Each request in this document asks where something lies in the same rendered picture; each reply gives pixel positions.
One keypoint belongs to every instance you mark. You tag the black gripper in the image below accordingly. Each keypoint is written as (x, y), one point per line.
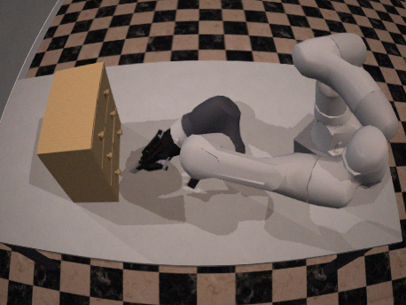
(149, 159)

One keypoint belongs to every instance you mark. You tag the brown wooden drawer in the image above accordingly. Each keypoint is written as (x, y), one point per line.
(103, 93)
(115, 172)
(110, 113)
(117, 132)
(98, 135)
(107, 152)

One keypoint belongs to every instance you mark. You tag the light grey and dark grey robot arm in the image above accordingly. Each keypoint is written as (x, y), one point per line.
(334, 61)

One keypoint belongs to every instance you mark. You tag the tan wooden chest of drawers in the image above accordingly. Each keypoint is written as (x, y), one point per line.
(66, 135)

